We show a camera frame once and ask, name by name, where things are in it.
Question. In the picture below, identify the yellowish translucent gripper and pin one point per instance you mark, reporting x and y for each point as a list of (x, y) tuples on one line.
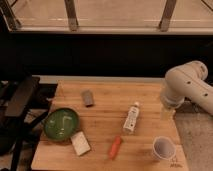
[(167, 113)]

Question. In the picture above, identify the white ceramic cup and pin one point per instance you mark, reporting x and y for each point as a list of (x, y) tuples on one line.
[(163, 148)]

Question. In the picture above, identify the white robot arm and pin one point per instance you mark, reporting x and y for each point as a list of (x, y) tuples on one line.
[(186, 81)]

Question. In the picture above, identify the green ceramic bowl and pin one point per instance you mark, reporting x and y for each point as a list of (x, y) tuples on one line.
[(61, 124)]

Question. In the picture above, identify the white plastic bottle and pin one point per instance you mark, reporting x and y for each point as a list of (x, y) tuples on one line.
[(131, 119)]

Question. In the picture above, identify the wooden cutting board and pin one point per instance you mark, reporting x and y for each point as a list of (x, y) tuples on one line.
[(103, 121)]

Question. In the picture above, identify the orange carrot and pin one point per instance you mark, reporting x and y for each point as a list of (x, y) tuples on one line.
[(115, 147)]

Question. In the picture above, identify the grey rectangular block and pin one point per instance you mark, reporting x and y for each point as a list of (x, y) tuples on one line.
[(87, 97)]

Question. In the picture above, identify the white sponge block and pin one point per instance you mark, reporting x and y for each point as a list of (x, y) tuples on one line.
[(80, 143)]

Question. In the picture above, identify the black stand left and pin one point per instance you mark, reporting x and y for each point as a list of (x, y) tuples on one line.
[(14, 130)]

